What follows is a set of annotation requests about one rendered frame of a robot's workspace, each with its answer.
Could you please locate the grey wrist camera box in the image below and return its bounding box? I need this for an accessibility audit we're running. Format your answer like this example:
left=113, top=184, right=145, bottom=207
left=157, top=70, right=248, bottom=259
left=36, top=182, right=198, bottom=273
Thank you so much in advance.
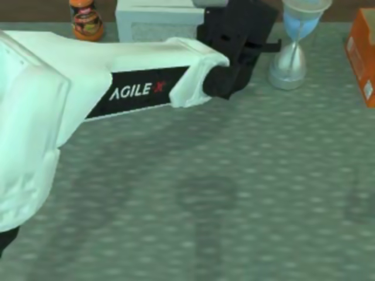
left=192, top=0, right=230, bottom=8

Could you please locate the silver hourglass blue sand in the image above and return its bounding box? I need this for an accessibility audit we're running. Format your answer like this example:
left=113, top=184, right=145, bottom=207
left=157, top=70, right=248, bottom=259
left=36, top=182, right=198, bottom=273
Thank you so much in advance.
left=267, top=0, right=333, bottom=91

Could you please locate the orange cardboard box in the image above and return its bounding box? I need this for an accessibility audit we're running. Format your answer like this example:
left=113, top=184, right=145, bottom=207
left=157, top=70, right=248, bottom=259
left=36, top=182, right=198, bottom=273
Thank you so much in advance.
left=343, top=8, right=375, bottom=109

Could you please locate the white box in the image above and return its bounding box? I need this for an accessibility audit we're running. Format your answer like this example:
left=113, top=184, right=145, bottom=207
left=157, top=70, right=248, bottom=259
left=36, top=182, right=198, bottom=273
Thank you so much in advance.
left=115, top=0, right=206, bottom=43

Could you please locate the orange sauce jar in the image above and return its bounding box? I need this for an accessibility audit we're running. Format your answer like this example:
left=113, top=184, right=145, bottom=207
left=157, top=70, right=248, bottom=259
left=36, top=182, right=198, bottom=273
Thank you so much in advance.
left=69, top=0, right=105, bottom=42

